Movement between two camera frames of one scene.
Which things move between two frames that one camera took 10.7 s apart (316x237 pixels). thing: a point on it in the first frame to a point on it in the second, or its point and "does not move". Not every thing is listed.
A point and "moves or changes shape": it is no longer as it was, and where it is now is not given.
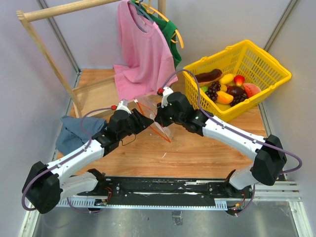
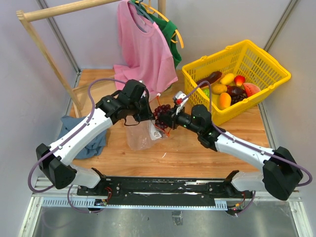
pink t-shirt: x=147 y=61 does not move
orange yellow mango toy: x=224 y=98 moves or changes shape
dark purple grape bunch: x=212 y=93 moves or changes shape
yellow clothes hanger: x=150 y=10 does not move
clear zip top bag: x=149 y=102 to x=139 y=135
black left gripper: x=142 y=121 to x=148 y=114
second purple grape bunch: x=237 y=99 does not move
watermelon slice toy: x=251 y=89 does not move
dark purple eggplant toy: x=235 y=91 does not move
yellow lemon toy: x=226 y=79 does not move
